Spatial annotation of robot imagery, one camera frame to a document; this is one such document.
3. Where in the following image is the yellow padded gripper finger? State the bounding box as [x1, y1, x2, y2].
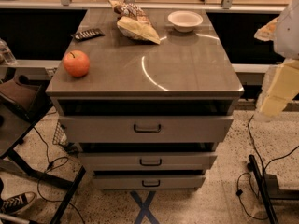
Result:
[255, 59, 299, 121]

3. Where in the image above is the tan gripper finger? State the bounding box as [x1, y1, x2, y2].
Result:
[254, 18, 278, 41]

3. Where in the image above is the brown chip bag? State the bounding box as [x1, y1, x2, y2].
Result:
[109, 0, 160, 44]

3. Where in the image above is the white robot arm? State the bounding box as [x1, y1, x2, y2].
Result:
[254, 0, 299, 121]

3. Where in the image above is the black metal stand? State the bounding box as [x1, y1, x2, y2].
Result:
[249, 154, 299, 224]

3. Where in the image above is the grey drawer cabinet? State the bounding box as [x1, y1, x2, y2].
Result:
[47, 8, 243, 179]

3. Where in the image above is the black remote control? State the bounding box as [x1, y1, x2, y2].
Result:
[72, 28, 104, 42]

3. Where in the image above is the bottom grey drawer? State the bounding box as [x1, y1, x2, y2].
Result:
[93, 175, 206, 190]

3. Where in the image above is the grey drawer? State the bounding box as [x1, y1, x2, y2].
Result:
[93, 175, 206, 190]
[59, 116, 233, 143]
[78, 152, 216, 172]

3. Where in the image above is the red apple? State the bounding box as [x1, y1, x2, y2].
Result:
[63, 50, 90, 77]

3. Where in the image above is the middle grey drawer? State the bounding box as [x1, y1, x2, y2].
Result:
[78, 152, 216, 172]

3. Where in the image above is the top grey drawer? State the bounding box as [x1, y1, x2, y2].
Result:
[59, 116, 233, 143]

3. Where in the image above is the clear plastic bottle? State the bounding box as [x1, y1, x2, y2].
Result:
[0, 38, 17, 65]

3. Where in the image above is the black canvas sneaker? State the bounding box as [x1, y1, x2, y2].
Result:
[0, 191, 36, 215]

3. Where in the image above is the black floor cable right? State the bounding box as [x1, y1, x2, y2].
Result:
[235, 114, 299, 221]

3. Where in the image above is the black floor cable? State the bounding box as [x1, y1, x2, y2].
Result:
[32, 126, 86, 224]
[235, 114, 299, 221]

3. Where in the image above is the wire mesh basket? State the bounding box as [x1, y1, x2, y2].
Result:
[52, 122, 68, 146]

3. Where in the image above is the black floor cable left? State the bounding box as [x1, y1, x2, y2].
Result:
[32, 126, 86, 224]

